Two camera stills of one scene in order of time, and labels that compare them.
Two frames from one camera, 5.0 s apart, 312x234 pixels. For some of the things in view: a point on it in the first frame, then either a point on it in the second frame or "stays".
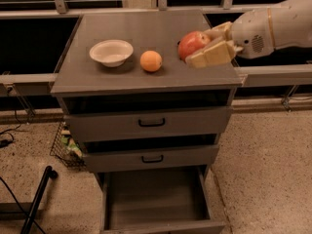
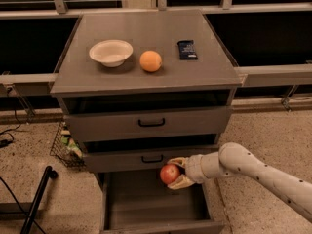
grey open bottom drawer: x=171 y=201 stays
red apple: x=191 y=42 → x=169 y=173
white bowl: x=111 y=53 stays
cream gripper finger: x=212 y=55 → x=182 y=182
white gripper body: x=251 y=33 → x=194 y=170
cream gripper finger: x=220 y=32 → x=178 y=160
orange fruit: x=150 y=60 stays
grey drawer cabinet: x=150 y=125 stays
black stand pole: x=49 y=175 stays
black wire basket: x=65 y=147 stays
